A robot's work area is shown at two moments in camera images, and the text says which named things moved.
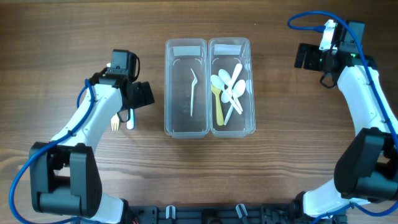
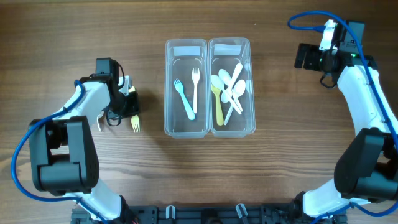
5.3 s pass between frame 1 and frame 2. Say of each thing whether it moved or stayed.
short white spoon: stayed
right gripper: stayed
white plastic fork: moved
